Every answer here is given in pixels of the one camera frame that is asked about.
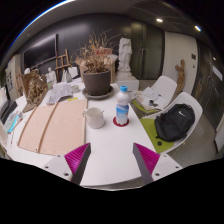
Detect flat round red coaster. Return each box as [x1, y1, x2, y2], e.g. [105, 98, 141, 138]
[112, 115, 130, 128]

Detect black backpack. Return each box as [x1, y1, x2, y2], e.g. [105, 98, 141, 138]
[154, 103, 196, 143]

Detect stack of papers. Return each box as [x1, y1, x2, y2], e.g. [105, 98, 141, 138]
[134, 86, 168, 111]

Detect black wall screen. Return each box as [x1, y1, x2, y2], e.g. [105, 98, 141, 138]
[22, 33, 58, 69]

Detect white shell chair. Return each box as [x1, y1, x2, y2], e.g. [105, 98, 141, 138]
[139, 91, 204, 155]
[131, 75, 178, 118]

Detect wooden figure sculpture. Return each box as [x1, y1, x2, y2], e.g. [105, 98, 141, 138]
[174, 59, 186, 95]

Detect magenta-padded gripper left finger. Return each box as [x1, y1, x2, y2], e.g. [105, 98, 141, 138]
[41, 142, 92, 185]

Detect long ceiling light panel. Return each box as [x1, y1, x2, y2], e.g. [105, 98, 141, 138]
[13, 0, 76, 44]

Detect black desktop device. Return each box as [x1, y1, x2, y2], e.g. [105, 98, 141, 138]
[0, 86, 18, 124]

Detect small white plaster figurine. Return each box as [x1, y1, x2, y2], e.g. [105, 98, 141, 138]
[46, 67, 58, 89]

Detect crumpled printed paper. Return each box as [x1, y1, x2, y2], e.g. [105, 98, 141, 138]
[46, 82, 74, 105]

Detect dried plant in brown pot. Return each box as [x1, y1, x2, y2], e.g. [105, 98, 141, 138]
[71, 29, 118, 97]

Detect dark double door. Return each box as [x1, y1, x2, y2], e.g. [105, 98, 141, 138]
[130, 21, 165, 81]

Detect grey plant saucer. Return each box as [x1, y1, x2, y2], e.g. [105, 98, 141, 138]
[81, 85, 115, 101]

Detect cardboard box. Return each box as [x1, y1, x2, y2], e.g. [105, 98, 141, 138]
[74, 48, 118, 84]

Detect teal packaged item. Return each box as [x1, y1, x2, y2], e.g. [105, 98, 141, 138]
[3, 110, 24, 134]

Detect white statue pedestal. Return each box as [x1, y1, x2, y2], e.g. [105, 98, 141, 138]
[114, 69, 140, 93]

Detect blue-capped white drink bottle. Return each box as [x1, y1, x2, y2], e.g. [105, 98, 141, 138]
[115, 85, 131, 127]

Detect green seat cushion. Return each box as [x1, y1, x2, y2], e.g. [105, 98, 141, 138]
[131, 98, 158, 115]
[139, 117, 176, 154]

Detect white ceramic mug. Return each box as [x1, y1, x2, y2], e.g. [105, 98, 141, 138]
[82, 106, 106, 130]

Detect small white cup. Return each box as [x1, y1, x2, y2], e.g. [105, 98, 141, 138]
[70, 84, 81, 94]

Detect recessed ceiling spot lights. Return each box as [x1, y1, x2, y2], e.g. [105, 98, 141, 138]
[155, 17, 203, 33]

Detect wooden easel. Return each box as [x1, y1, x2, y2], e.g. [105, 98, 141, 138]
[54, 48, 73, 83]

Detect wooden-framed canvas panel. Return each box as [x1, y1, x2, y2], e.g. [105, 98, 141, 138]
[17, 98, 88, 157]

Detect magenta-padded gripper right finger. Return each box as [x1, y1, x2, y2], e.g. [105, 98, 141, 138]
[132, 142, 184, 186]

